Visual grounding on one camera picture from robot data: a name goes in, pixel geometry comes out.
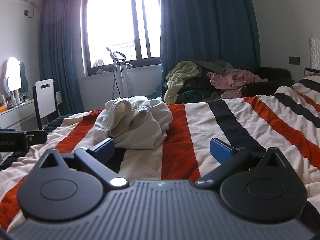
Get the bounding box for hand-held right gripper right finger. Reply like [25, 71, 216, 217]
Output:
[194, 138, 284, 188]

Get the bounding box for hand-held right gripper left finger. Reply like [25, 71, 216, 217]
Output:
[39, 138, 128, 189]

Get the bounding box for white pants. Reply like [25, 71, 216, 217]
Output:
[94, 96, 173, 150]

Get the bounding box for dark patterned clothes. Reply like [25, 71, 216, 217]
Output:
[179, 70, 217, 96]

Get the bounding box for white dressing table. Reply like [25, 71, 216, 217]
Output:
[0, 91, 62, 132]

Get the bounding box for striped blanket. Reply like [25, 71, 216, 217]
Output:
[0, 67, 320, 233]

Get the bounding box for row of cosmetic bottles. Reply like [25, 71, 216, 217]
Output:
[0, 90, 28, 108]

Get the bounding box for white chair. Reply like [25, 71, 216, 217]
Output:
[32, 78, 62, 130]

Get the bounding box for dark teal hanging cloth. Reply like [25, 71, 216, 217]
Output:
[19, 61, 29, 93]

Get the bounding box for teal garment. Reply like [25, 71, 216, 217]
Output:
[178, 90, 208, 103]

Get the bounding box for oval mirror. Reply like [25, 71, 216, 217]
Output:
[2, 57, 23, 93]

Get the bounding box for pink garment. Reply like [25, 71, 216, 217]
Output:
[207, 69, 268, 92]

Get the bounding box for garment steamer stand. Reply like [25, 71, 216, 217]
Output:
[106, 47, 141, 99]

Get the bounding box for yellow knitted blanket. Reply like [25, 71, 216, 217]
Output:
[164, 60, 201, 105]

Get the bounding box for grey garment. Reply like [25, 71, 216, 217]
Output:
[192, 60, 235, 75]

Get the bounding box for dark armchair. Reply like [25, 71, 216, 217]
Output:
[240, 67, 296, 98]

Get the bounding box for window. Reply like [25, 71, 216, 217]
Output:
[80, 0, 162, 77]

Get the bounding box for white headboard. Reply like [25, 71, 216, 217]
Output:
[309, 33, 320, 71]

